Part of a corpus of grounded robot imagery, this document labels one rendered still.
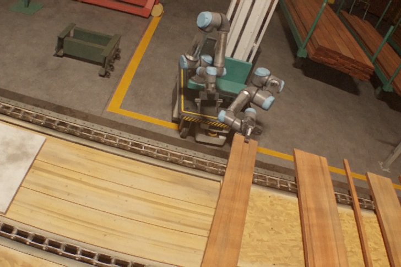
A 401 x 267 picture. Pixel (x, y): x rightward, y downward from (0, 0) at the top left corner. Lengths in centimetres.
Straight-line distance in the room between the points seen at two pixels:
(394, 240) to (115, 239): 147
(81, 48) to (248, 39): 177
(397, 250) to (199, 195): 113
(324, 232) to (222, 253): 56
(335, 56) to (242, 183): 333
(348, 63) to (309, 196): 323
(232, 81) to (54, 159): 183
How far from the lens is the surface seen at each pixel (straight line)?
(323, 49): 461
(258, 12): 277
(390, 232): 205
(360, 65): 490
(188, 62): 259
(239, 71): 290
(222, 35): 247
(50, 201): 147
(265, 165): 316
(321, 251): 164
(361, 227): 191
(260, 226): 159
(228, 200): 155
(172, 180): 161
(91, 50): 363
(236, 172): 168
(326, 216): 179
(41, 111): 184
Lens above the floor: 202
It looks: 39 degrees down
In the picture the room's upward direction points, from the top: 21 degrees clockwise
